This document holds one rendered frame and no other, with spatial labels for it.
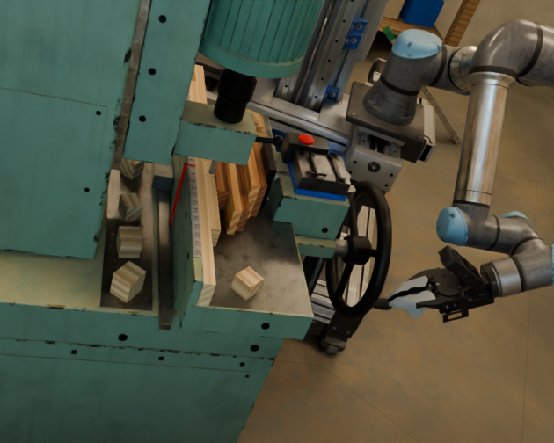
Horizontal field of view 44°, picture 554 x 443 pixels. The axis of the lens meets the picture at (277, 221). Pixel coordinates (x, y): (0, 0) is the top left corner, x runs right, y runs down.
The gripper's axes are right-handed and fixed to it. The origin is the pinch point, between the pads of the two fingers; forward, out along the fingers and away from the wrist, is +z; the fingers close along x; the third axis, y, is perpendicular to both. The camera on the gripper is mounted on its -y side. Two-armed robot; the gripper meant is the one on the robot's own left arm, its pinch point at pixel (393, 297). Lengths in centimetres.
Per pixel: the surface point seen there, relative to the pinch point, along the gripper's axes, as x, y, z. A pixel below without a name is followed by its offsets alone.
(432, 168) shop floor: 174, 121, -54
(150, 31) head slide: 4, -65, 27
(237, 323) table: -16.7, -23.6, 27.5
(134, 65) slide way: 4, -61, 31
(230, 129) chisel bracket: 7.9, -43.1, 21.2
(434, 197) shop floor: 149, 118, -48
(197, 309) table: -16.7, -29.2, 32.5
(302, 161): 12.3, -29.4, 10.8
